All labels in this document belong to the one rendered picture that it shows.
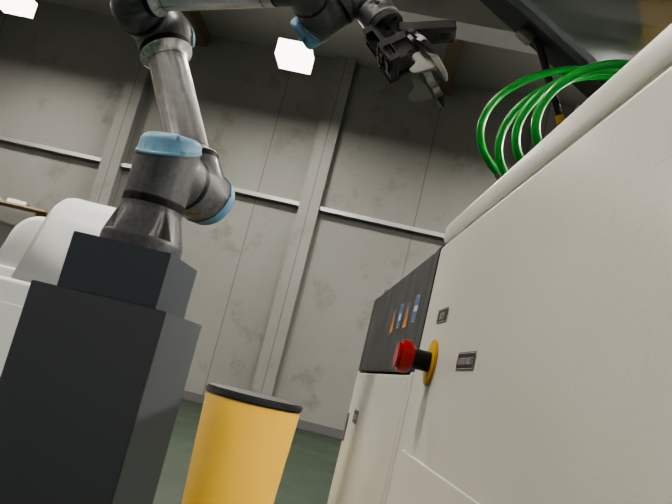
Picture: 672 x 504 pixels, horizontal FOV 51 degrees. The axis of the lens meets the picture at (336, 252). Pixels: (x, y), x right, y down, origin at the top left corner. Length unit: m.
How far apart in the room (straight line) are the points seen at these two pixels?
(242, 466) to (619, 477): 2.46
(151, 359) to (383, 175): 9.60
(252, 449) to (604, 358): 2.43
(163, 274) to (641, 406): 1.00
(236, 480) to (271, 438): 0.20
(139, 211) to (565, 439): 1.02
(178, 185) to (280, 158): 9.56
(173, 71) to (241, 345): 8.94
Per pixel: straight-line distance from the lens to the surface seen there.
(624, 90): 0.45
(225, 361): 10.44
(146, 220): 1.30
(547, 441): 0.42
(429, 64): 1.37
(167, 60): 1.62
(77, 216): 3.00
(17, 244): 6.66
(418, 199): 10.59
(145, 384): 1.20
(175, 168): 1.33
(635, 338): 0.35
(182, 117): 1.53
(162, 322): 1.20
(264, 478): 2.80
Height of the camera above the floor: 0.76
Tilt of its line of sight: 10 degrees up
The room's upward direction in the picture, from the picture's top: 14 degrees clockwise
